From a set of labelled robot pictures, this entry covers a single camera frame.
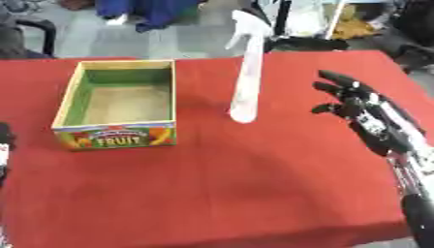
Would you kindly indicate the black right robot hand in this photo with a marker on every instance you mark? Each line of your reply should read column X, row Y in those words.
column 367, row 119

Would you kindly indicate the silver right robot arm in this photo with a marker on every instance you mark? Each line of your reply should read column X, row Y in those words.
column 418, row 180

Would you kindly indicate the white spray bottle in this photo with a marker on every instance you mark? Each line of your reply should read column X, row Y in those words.
column 248, row 74

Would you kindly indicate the cardboard box with green inside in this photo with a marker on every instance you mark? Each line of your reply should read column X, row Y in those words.
column 119, row 106

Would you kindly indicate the yellow cloth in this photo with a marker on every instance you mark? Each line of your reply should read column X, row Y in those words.
column 353, row 27

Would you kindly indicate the black bag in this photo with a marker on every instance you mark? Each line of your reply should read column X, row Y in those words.
column 308, row 43

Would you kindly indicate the white board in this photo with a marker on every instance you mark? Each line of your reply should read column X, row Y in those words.
column 311, row 17

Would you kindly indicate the person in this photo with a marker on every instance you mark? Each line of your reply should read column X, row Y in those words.
column 150, row 13

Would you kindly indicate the black chair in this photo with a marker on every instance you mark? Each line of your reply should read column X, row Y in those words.
column 25, row 35

